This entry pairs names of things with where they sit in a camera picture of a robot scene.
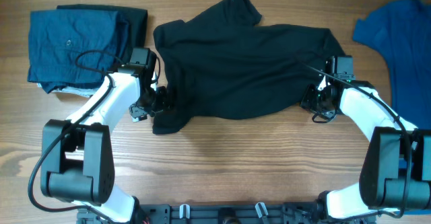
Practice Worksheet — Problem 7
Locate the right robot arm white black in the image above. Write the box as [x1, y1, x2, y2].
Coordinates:
[300, 77, 430, 223]

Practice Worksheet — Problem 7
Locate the black t-shirt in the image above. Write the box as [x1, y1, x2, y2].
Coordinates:
[153, 0, 344, 135]

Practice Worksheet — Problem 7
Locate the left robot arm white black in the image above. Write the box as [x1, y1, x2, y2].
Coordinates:
[33, 63, 164, 223]

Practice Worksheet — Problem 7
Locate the folded white grey garment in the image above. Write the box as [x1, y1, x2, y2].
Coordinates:
[52, 86, 98, 98]

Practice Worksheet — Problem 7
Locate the blue t-shirt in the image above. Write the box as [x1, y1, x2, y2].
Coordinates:
[353, 0, 430, 129]

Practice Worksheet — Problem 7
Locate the folded black garment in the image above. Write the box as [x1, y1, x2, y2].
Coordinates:
[57, 4, 148, 63]

